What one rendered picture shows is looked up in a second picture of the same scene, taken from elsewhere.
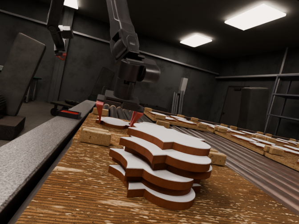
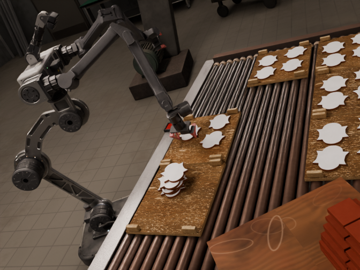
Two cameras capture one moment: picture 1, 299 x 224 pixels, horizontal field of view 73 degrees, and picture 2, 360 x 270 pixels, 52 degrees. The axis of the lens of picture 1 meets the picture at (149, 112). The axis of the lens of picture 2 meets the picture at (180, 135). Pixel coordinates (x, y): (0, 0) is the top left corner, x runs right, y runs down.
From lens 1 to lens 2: 1.52 m
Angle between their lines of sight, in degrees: 49
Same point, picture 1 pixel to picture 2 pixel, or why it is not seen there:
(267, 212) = (202, 194)
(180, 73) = not seen: outside the picture
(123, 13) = (155, 86)
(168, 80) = not seen: outside the picture
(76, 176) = (152, 190)
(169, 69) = not seen: outside the picture
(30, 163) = (146, 184)
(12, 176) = (142, 190)
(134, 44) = (167, 105)
